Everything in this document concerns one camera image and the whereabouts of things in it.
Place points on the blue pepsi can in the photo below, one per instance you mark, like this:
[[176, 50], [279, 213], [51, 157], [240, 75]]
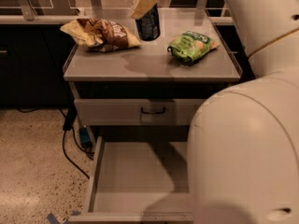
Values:
[[148, 26]]

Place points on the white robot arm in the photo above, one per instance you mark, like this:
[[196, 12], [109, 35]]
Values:
[[243, 143]]

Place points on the grey drawer cabinet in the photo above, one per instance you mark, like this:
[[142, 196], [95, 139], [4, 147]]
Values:
[[151, 72]]

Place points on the closed grey upper drawer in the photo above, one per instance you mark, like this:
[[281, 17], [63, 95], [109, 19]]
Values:
[[112, 112]]

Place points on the open grey lower drawer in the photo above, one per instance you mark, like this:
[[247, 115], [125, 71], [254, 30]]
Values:
[[137, 183]]

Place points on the brown chip bag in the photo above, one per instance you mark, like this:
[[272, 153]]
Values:
[[100, 35]]

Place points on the green snack bag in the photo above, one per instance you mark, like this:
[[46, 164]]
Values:
[[191, 46]]

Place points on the black power plug block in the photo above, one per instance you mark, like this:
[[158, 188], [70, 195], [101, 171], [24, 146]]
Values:
[[70, 118]]

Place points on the blue power adapter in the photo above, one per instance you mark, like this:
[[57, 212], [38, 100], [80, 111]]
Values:
[[84, 138]]

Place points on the blue tape on floor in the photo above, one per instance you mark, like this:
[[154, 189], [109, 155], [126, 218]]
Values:
[[52, 219]]

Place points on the black drawer handle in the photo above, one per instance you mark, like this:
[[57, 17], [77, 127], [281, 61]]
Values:
[[146, 111]]

